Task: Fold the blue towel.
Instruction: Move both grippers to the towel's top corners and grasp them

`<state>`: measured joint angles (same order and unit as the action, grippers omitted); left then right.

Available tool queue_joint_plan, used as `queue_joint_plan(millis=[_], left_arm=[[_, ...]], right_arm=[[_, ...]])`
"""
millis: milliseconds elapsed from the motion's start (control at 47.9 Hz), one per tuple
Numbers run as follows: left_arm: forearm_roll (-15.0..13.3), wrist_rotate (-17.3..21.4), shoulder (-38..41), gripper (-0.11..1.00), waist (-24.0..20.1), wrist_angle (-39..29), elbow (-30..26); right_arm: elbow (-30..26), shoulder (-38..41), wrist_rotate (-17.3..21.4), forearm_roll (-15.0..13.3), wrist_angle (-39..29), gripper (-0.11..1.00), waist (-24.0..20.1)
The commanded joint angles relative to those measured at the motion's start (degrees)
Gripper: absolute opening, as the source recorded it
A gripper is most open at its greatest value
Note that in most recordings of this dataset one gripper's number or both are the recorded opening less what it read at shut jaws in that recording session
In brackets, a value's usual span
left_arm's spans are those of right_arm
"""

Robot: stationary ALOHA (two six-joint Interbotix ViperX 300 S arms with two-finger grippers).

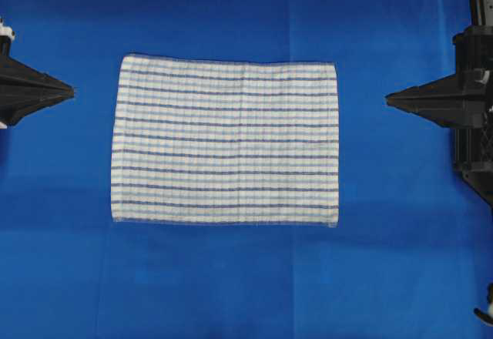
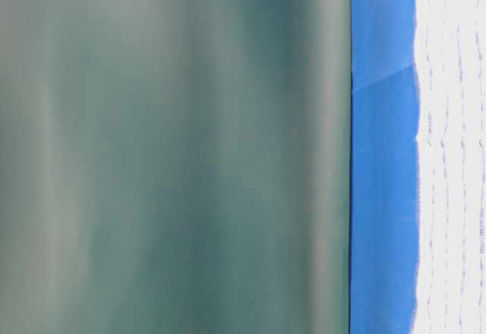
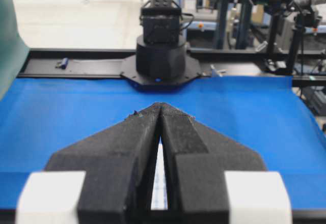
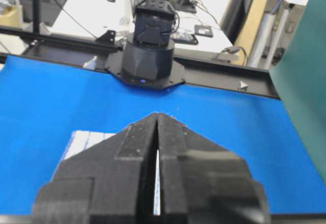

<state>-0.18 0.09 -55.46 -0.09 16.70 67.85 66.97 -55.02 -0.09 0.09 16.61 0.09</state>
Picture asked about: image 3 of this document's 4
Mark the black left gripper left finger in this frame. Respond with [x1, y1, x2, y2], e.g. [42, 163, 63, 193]
[16, 102, 162, 224]

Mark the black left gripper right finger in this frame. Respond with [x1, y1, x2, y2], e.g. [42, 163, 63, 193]
[158, 102, 293, 224]

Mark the white blue striped towel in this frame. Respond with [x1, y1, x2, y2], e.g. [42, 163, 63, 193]
[151, 143, 168, 210]

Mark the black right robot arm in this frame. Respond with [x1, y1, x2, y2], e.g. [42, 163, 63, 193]
[120, 0, 202, 86]

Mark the blue table mat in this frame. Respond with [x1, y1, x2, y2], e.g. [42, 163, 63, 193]
[1, 76, 325, 209]

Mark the small blue clip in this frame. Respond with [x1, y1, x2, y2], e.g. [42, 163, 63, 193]
[55, 58, 69, 70]

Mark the green curtain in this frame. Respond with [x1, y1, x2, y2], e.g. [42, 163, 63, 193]
[1, 0, 30, 97]

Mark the black mounting rail frame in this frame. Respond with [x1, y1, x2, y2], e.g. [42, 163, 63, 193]
[17, 49, 325, 87]

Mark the black camera stand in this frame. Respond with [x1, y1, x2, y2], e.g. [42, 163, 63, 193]
[264, 0, 323, 76]

